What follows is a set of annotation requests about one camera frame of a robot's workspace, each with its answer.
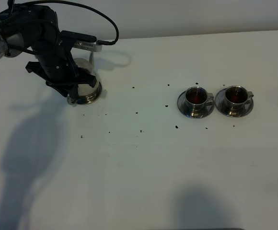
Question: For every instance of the right stainless steel saucer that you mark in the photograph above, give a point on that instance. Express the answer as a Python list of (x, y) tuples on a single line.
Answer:
[(223, 109)]

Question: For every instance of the left stainless steel saucer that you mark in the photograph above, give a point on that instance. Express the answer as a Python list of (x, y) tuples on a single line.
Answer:
[(197, 114)]

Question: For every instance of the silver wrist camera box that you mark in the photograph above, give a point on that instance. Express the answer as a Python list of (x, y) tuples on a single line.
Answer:
[(80, 41)]

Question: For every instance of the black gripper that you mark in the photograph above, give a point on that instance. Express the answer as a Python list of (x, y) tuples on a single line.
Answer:
[(59, 70)]

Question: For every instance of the right stainless steel teacup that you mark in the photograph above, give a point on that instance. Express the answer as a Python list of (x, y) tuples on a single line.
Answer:
[(235, 97)]

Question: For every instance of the stainless steel saucer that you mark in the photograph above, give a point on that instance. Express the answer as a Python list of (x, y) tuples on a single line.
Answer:
[(197, 114), (223, 109)]

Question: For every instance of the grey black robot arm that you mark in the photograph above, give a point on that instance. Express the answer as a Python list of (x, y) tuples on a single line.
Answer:
[(34, 30)]

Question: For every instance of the stainless steel teapot coaster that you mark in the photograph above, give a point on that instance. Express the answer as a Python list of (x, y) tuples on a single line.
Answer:
[(87, 94)]

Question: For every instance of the left stainless steel teacup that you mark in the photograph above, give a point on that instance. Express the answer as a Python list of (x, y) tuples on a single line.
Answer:
[(197, 97)]

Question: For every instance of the stainless steel teacup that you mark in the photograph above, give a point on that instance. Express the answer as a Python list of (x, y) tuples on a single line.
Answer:
[(197, 97), (235, 97)]

